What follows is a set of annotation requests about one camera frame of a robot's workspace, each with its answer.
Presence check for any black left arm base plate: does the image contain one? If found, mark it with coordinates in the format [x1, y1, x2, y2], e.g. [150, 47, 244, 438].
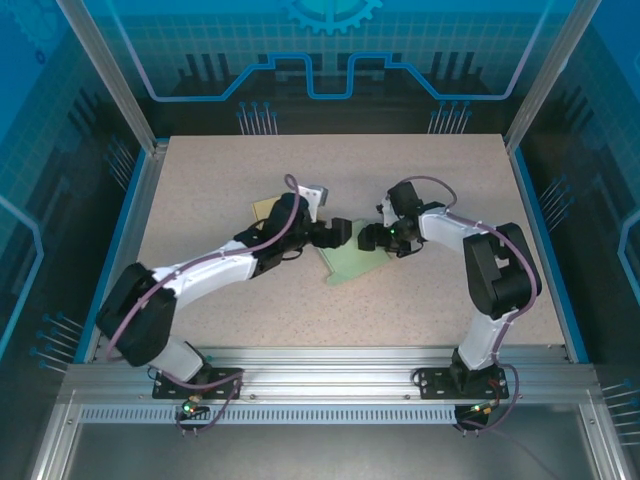
[152, 367, 244, 400]

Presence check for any green paper box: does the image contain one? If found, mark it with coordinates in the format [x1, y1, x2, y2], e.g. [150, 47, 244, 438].
[317, 219, 394, 287]

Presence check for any blue side panel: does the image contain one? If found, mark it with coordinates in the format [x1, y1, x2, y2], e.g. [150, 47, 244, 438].
[73, 148, 151, 365]
[508, 147, 591, 365]

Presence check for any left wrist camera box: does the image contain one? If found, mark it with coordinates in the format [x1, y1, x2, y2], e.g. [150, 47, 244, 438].
[298, 183, 331, 223]

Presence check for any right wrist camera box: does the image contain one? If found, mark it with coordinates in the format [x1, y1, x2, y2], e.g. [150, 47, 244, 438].
[375, 194, 396, 227]

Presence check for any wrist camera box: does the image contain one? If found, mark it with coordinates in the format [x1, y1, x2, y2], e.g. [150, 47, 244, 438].
[375, 194, 396, 227]
[298, 183, 331, 223]

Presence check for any slotted grey cable duct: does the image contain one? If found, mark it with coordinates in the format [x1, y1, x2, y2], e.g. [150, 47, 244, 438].
[78, 405, 459, 425]

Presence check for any aluminium frame rail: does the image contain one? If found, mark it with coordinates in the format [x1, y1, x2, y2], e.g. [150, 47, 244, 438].
[59, 347, 601, 406]

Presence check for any aluminium corner post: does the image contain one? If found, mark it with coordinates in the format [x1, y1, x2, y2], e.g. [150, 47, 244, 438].
[54, 0, 169, 156]
[503, 0, 604, 154]

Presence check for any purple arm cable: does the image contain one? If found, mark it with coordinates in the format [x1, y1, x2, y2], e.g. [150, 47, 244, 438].
[104, 173, 302, 437]
[399, 174, 544, 437]

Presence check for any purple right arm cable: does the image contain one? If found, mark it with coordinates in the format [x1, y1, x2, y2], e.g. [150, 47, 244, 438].
[399, 174, 544, 437]

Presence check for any small adapter board with LED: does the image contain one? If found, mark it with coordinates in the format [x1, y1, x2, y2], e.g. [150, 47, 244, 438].
[179, 393, 209, 419]
[457, 399, 501, 419]

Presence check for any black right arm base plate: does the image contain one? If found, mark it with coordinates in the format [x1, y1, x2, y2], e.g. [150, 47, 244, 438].
[417, 366, 510, 400]

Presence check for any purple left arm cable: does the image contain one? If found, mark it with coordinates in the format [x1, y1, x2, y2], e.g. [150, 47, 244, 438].
[104, 173, 302, 437]

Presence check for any yellow paper box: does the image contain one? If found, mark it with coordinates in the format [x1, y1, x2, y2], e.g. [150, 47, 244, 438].
[250, 196, 281, 224]

